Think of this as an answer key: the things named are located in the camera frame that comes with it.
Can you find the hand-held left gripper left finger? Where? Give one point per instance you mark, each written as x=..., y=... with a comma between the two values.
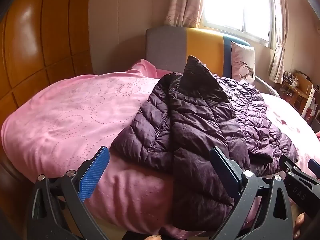
x=96, y=170

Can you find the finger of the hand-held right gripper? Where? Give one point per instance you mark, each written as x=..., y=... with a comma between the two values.
x=315, y=168
x=287, y=163

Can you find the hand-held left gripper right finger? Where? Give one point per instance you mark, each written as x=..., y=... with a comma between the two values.
x=225, y=172

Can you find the purple quilted down jacket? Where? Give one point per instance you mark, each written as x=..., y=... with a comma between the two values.
x=195, y=120

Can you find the person's right hand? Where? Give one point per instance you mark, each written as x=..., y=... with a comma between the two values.
x=299, y=226

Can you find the person's left hand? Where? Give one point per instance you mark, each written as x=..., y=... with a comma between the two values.
x=154, y=237

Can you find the red paper bag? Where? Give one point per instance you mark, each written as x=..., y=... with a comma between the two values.
x=312, y=115

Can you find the pink bed cover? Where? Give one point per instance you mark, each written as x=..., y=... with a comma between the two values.
x=62, y=120

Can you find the wooden desk with clutter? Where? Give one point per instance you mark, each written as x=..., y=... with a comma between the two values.
x=302, y=85

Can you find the pink star print curtain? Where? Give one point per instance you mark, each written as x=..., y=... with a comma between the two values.
x=182, y=2
x=276, y=62

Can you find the deer print pillow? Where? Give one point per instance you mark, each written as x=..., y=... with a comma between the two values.
x=241, y=60

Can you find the grey yellow blue headboard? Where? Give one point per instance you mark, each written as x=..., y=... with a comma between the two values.
x=200, y=45

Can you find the wooden wardrobe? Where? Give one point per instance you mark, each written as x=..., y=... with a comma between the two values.
x=37, y=42

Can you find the window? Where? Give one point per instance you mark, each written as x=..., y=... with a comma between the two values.
x=237, y=5

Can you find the grey bed rail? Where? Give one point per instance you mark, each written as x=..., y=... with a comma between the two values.
x=267, y=83

